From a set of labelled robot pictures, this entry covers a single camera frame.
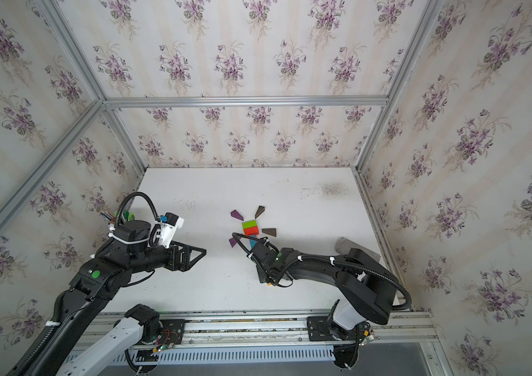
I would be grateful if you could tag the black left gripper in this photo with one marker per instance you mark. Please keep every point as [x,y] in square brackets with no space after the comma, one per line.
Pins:
[185,264]

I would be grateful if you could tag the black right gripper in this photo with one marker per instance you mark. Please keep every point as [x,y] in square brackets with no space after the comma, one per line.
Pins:
[262,279]

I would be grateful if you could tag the red rectangular block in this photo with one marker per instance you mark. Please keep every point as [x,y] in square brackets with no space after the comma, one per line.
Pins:
[251,231]

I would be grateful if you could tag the green rectangular block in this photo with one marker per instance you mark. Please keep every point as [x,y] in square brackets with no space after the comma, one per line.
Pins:
[249,224]

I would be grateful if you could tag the brown triangle block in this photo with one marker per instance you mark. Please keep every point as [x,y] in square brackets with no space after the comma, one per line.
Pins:
[270,232]
[260,211]

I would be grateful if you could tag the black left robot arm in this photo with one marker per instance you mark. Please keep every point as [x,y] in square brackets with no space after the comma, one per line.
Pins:
[128,251]

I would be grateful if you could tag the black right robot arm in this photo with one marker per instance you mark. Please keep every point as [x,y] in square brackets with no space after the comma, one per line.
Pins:
[370,291]

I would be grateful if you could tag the colourful pens bundle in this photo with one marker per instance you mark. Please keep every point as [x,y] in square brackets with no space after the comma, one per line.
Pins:
[125,216]

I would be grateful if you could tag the grey eraser pad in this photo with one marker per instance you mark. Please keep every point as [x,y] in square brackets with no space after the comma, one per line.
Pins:
[343,246]

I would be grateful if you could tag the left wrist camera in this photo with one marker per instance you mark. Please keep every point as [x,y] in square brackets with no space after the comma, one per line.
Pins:
[169,224]

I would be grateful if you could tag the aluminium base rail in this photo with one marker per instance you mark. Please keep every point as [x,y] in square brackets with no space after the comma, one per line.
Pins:
[229,337]

